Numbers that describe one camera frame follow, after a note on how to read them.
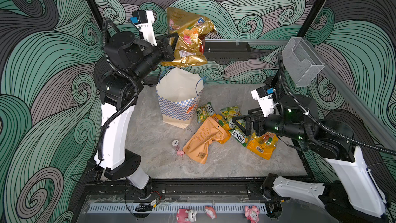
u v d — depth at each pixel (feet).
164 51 1.39
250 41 3.12
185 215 2.09
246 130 1.47
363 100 1.94
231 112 3.30
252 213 2.12
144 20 1.29
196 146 2.67
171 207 2.29
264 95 1.43
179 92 3.65
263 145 2.78
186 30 1.67
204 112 3.21
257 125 1.43
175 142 2.74
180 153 2.75
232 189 2.46
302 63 2.55
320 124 1.04
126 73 1.15
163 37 1.34
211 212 2.09
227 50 3.11
